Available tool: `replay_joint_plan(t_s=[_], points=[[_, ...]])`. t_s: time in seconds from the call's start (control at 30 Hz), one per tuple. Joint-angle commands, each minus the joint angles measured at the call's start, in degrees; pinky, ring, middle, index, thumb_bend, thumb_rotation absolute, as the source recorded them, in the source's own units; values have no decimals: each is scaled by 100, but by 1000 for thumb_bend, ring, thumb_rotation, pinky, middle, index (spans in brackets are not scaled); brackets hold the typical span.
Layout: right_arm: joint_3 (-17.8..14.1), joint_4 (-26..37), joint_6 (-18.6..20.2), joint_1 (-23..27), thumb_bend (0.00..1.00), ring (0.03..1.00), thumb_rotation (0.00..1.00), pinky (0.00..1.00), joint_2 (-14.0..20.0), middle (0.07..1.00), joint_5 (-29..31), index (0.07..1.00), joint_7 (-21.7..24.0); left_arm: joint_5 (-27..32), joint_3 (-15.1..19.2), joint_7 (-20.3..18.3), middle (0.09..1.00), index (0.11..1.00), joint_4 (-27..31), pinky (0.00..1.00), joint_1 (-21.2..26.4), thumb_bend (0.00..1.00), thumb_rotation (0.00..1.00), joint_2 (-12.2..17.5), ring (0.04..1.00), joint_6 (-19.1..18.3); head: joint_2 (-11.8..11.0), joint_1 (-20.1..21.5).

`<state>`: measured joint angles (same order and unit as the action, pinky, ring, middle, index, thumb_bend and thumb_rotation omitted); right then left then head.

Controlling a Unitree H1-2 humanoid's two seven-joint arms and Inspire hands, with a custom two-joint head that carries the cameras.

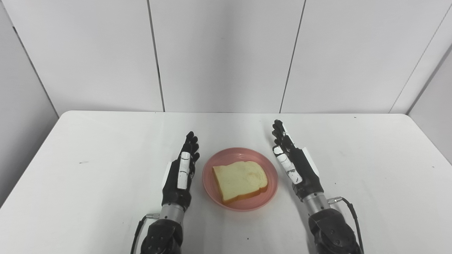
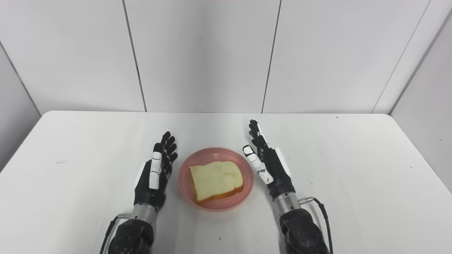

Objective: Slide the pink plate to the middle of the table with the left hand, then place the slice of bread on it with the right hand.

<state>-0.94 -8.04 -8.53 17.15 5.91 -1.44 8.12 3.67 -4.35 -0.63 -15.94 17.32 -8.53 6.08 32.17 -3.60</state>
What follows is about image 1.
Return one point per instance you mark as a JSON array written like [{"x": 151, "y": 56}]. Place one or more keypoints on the pink round plate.
[{"x": 240, "y": 179}]

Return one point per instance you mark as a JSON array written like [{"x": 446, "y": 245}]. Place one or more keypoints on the slice of white bread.
[{"x": 240, "y": 180}]

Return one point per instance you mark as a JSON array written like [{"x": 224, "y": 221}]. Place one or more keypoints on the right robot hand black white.
[{"x": 296, "y": 167}]

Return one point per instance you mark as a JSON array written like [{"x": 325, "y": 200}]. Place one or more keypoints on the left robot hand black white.
[{"x": 180, "y": 180}]

